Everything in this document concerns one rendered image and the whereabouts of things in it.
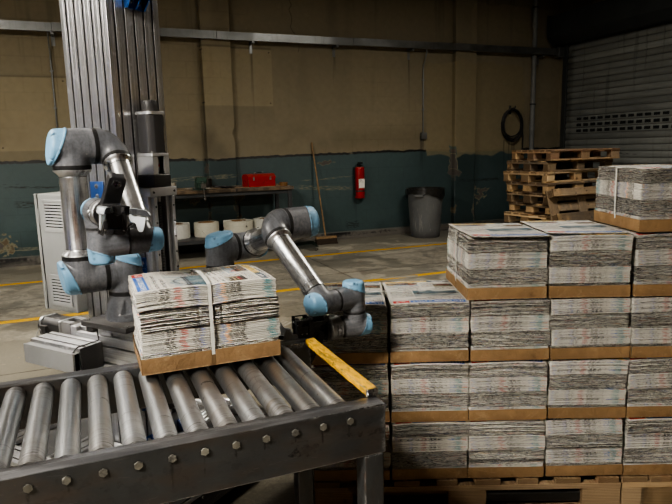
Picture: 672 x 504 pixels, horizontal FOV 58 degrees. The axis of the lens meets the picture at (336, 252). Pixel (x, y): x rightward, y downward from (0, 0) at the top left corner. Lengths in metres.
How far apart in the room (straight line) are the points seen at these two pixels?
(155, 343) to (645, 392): 1.76
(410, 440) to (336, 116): 7.30
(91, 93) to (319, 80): 6.94
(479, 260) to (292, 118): 7.01
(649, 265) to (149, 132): 1.86
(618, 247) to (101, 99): 1.92
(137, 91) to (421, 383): 1.51
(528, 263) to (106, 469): 1.54
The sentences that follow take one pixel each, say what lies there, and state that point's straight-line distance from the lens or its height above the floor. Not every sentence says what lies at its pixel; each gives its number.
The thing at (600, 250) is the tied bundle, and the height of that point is 1.00.
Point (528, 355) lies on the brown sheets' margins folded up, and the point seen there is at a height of 0.62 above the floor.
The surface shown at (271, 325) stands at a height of 0.90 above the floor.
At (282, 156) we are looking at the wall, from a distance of 8.93.
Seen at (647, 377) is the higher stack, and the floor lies 0.53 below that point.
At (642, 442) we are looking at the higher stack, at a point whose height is 0.28.
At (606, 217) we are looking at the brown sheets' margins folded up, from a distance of 2.59.
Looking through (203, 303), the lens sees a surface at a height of 0.98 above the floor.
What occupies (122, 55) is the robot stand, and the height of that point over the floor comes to 1.73.
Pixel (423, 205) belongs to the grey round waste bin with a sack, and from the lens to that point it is 9.21.
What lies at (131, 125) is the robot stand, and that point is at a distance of 2.40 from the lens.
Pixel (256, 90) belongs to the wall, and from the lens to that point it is 8.87.
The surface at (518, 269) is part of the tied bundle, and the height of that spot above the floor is 0.94.
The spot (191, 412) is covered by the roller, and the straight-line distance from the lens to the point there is 1.45.
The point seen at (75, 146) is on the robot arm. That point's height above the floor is 1.40.
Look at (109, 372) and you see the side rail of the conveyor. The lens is 1.77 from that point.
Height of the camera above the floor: 1.38
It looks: 10 degrees down
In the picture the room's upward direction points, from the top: 1 degrees counter-clockwise
